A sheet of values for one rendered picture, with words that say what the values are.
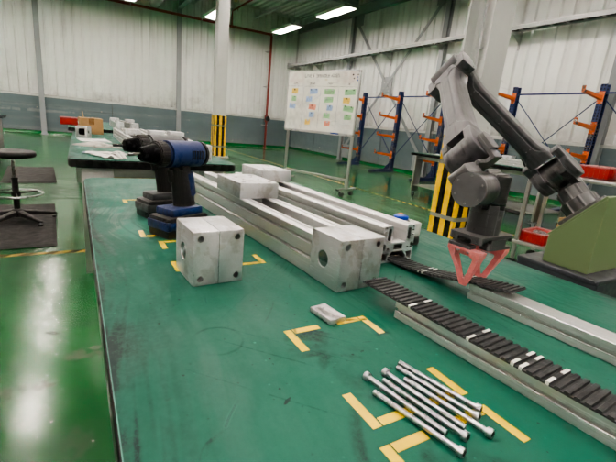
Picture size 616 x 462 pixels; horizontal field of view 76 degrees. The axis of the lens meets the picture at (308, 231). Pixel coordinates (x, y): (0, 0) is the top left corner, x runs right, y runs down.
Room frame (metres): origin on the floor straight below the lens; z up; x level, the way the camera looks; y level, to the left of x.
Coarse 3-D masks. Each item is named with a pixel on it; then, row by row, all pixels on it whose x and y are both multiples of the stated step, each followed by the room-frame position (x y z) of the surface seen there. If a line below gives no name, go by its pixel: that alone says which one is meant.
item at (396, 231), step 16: (288, 192) 1.16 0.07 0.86; (304, 192) 1.22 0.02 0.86; (320, 192) 1.19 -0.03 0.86; (304, 208) 1.08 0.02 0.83; (320, 208) 1.02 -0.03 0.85; (336, 208) 0.98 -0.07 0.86; (352, 208) 1.03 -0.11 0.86; (352, 224) 0.93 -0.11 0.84; (368, 224) 0.87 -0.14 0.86; (384, 224) 0.85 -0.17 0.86; (400, 224) 0.89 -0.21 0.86; (384, 240) 0.83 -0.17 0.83; (400, 240) 0.87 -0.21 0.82; (384, 256) 0.84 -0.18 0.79
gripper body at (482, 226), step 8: (472, 208) 0.69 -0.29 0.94; (480, 208) 0.68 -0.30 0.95; (496, 208) 0.67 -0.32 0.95; (504, 208) 0.68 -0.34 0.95; (472, 216) 0.69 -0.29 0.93; (480, 216) 0.68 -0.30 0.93; (488, 216) 0.67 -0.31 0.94; (496, 216) 0.67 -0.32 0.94; (472, 224) 0.69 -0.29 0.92; (480, 224) 0.67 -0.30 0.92; (488, 224) 0.67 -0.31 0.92; (496, 224) 0.67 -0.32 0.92; (456, 232) 0.68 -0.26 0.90; (464, 232) 0.68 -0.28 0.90; (472, 232) 0.68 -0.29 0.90; (480, 232) 0.67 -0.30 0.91; (488, 232) 0.67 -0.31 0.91; (496, 232) 0.67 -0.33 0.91; (504, 232) 0.72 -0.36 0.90; (472, 240) 0.66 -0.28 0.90; (480, 240) 0.64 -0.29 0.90; (488, 240) 0.65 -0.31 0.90
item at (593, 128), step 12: (504, 96) 8.32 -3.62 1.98; (516, 96) 8.55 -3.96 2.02; (600, 96) 7.09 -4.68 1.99; (516, 108) 8.53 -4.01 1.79; (600, 108) 7.10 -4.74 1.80; (612, 108) 7.01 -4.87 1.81; (576, 120) 6.83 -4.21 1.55; (600, 120) 7.16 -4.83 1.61; (588, 132) 7.16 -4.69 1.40; (504, 144) 8.48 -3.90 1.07; (588, 144) 7.13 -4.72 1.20; (576, 156) 6.94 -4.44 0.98; (588, 156) 7.19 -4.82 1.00
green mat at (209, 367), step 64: (128, 192) 1.32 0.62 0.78; (128, 256) 0.72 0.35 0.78; (448, 256) 0.94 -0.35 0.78; (128, 320) 0.48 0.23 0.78; (192, 320) 0.50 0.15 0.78; (256, 320) 0.52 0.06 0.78; (320, 320) 0.54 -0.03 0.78; (384, 320) 0.56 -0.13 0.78; (512, 320) 0.60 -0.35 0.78; (128, 384) 0.35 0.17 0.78; (192, 384) 0.36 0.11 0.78; (256, 384) 0.37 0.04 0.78; (320, 384) 0.38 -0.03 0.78; (384, 384) 0.40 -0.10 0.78; (128, 448) 0.27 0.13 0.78; (192, 448) 0.28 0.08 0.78; (256, 448) 0.29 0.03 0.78; (320, 448) 0.29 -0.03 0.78; (448, 448) 0.31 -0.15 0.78; (512, 448) 0.32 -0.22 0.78; (576, 448) 0.32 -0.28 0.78
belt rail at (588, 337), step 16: (480, 288) 0.66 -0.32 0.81; (496, 304) 0.63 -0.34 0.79; (512, 304) 0.61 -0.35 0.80; (528, 304) 0.60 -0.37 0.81; (528, 320) 0.59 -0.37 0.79; (544, 320) 0.57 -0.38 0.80; (560, 320) 0.55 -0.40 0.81; (576, 320) 0.56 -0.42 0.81; (560, 336) 0.55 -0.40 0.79; (576, 336) 0.54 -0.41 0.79; (592, 336) 0.52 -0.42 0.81; (608, 336) 0.51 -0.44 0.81; (592, 352) 0.51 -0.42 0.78; (608, 352) 0.50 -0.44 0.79
